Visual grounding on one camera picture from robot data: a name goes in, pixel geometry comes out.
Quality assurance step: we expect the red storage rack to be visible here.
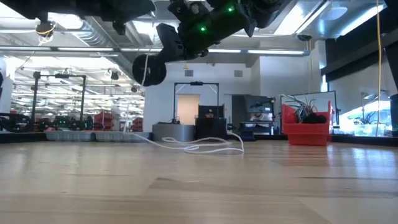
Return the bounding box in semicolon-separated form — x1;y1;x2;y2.
93;111;116;131
131;116;144;131

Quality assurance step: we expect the silver desk lamp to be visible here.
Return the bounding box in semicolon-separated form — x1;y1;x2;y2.
359;90;389;125

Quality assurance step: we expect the black gantry frame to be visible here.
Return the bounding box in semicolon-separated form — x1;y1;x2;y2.
173;81;220;125

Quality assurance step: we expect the black cable bundle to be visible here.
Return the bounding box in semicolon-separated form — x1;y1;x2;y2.
302;113;328;124

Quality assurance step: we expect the dark workstation desk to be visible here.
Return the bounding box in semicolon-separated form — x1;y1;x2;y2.
239;120;275;135

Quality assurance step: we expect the red plastic bin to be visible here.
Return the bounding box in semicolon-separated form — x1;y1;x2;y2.
282;101;335;147

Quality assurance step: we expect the beige door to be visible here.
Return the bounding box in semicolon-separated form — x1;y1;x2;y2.
177;93;201;126

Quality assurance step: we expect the black pole frame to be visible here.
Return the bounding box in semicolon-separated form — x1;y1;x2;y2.
29;70;88;125

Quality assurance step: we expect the white cord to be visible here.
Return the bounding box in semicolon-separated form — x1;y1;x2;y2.
122;46;246;156

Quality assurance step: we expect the black ceiling cord reel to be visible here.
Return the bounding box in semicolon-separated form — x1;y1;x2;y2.
35;20;57;44

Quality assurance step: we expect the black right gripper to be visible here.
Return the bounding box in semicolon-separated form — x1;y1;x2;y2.
155;0;250;63

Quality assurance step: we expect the black background machine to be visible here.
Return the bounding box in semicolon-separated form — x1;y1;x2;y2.
51;114;94;131

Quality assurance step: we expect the grey round container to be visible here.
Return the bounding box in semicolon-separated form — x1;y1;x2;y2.
151;124;196;142

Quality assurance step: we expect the dark blue clamp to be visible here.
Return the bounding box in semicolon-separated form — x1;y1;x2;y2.
239;131;257;142

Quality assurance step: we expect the black box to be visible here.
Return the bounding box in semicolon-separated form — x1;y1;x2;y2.
195;117;228;142

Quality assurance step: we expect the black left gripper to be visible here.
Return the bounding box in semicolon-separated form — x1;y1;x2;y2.
30;0;156;36

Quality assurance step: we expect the grey cable bundle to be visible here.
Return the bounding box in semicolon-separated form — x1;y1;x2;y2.
281;94;318;123

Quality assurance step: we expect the long ceiling light bar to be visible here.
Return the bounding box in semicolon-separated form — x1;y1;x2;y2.
0;45;312;58

